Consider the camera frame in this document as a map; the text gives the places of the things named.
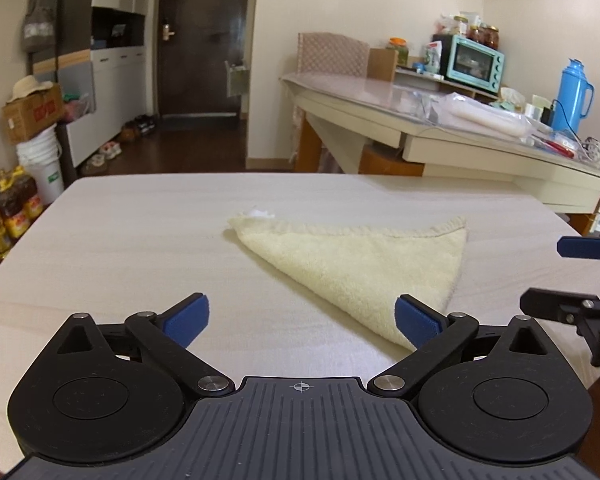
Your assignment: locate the cream dining table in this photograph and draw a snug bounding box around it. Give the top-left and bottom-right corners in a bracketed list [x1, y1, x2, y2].
[280, 71, 600, 216]

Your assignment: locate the white cabinet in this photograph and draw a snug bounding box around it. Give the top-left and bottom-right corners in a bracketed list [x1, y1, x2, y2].
[90, 0, 158, 161]

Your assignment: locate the grey hanging bag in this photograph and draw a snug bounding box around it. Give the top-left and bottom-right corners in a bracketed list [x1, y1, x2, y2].
[21, 0, 57, 53]

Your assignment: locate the clear plastic bag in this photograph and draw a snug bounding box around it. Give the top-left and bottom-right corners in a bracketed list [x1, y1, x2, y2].
[432, 92, 538, 141]

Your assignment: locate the straw hat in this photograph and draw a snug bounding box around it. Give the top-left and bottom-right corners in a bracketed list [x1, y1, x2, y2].
[7, 75, 55, 103]

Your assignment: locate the group of cooking oil bottles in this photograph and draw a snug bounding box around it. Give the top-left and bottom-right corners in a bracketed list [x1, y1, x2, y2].
[0, 166, 43, 260]

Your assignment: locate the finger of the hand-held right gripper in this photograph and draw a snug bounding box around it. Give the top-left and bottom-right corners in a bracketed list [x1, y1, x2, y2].
[519, 287, 600, 367]
[556, 232, 600, 271]

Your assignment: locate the brown wooden board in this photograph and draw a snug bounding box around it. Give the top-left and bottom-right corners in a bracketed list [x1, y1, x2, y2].
[369, 48, 398, 82]

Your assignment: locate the white wall box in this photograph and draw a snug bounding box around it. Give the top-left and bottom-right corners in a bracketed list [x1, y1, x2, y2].
[224, 60, 250, 98]

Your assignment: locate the pale yellow towel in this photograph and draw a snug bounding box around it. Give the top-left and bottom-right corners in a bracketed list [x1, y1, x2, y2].
[225, 207, 468, 352]

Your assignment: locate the orange lid jar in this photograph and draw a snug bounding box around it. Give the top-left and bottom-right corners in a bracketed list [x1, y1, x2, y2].
[389, 37, 410, 67]

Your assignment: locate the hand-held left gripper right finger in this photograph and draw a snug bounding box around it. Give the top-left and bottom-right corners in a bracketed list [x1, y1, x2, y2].
[367, 294, 551, 397]

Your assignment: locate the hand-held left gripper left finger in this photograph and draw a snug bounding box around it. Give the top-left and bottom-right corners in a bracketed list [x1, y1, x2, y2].
[55, 292, 235, 397]

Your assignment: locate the beige quilted chair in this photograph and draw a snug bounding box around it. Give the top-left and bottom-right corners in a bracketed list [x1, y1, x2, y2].
[297, 32, 371, 80]

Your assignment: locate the blue thermos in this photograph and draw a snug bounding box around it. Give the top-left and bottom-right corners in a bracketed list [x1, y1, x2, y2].
[556, 58, 595, 133]

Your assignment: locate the white plastic bucket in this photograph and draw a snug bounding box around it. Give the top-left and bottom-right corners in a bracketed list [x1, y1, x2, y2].
[16, 125, 66, 206]

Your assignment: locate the wooden tabletop shelf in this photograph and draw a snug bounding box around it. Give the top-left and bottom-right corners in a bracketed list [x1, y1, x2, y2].
[395, 67, 501, 101]

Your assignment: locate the dark brown door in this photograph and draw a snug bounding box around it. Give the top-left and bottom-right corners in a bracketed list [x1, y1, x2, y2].
[157, 0, 253, 118]

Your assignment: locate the grey lower cabinet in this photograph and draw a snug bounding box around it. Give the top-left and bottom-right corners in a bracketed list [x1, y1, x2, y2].
[57, 50, 97, 168]

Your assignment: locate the teal toaster oven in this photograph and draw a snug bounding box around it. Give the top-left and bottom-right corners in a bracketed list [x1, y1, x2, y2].
[445, 35, 506, 92]

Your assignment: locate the cardboard box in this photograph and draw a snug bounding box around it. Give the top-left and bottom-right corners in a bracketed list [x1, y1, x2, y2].
[1, 85, 65, 145]

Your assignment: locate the row of shoes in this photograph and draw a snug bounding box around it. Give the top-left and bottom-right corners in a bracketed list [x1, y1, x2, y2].
[82, 115, 156, 177]

